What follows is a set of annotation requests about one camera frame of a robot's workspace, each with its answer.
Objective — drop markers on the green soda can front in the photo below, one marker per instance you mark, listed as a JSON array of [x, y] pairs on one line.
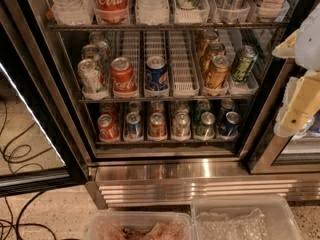
[[205, 127]]

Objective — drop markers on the green soda can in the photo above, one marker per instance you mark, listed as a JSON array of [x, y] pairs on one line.
[[205, 127], [201, 107]]

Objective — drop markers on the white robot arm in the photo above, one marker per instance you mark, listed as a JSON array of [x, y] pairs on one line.
[[301, 98]]

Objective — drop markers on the green can middle shelf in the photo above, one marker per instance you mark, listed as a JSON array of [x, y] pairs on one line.
[[243, 63]]

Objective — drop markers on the gold can middle shelf front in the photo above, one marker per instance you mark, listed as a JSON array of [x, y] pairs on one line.
[[217, 71]]

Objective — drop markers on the gold can shelf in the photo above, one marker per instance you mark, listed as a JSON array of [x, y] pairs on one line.
[[217, 71], [212, 49]]

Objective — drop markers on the blue pepsi can bottom right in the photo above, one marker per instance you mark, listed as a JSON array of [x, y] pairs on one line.
[[229, 124]]

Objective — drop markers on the blue pepsi can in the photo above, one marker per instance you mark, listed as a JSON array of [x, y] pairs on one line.
[[133, 125], [229, 124]]

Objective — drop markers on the green soda can behind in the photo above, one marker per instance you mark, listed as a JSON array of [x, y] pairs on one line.
[[201, 107]]

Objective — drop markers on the empty white shelf tray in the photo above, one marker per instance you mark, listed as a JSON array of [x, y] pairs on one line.
[[183, 72]]

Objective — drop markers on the white green can bottom shelf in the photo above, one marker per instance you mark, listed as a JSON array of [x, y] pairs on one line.
[[181, 126]]

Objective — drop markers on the blue pepsi can middle shelf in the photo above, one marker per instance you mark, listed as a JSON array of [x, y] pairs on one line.
[[156, 74]]

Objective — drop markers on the orange soda can bottom shelf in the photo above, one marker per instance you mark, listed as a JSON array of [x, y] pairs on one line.
[[157, 125]]

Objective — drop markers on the blue pepsi can bottom left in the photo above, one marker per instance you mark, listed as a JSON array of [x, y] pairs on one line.
[[133, 125]]

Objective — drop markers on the red coca cola can middle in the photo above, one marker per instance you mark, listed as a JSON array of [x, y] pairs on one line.
[[123, 75]]

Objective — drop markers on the red cola can bottom shelf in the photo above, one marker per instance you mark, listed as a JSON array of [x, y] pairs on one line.
[[107, 127]]

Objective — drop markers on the white can middle shelf front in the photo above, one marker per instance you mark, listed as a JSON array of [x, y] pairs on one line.
[[91, 76]]

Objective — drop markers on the open glass fridge door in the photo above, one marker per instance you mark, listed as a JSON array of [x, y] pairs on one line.
[[41, 148]]

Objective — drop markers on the clear bin with bubble wrap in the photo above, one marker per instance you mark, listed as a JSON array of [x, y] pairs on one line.
[[255, 217]]

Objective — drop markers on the clear bin with brown items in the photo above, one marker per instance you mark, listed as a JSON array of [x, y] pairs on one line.
[[140, 225]]

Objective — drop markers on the clear water bottle top left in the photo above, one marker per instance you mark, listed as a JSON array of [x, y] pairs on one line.
[[68, 0]]

